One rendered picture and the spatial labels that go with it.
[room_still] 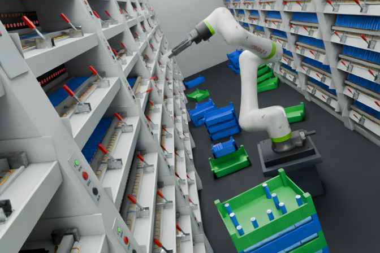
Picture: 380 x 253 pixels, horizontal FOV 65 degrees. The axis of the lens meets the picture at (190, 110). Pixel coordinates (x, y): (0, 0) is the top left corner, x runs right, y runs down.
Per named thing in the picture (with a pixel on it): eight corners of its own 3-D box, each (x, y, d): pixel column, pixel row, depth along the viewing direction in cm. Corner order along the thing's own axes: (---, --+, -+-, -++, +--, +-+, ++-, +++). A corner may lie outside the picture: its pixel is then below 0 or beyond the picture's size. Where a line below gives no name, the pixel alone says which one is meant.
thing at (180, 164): (184, 155, 214) (182, 138, 209) (189, 209, 157) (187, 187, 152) (156, 157, 213) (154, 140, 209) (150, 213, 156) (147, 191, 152)
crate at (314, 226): (292, 198, 123) (287, 183, 121) (322, 230, 104) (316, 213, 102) (227, 231, 122) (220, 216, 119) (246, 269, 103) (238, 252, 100)
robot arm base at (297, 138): (314, 131, 177) (311, 123, 176) (319, 143, 164) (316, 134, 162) (271, 143, 186) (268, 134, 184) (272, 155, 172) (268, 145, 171)
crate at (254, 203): (287, 183, 121) (281, 167, 118) (316, 213, 102) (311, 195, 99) (220, 216, 119) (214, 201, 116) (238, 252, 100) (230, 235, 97)
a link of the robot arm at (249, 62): (245, 134, 190) (245, 56, 202) (269, 131, 179) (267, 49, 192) (234, 131, 180) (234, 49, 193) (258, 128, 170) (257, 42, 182)
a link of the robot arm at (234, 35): (250, 48, 178) (264, 34, 172) (261, 61, 172) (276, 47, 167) (214, 33, 150) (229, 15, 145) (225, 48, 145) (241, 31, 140)
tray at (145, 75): (151, 84, 195) (149, 70, 192) (142, 117, 138) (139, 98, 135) (120, 87, 195) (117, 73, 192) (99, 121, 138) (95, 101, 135)
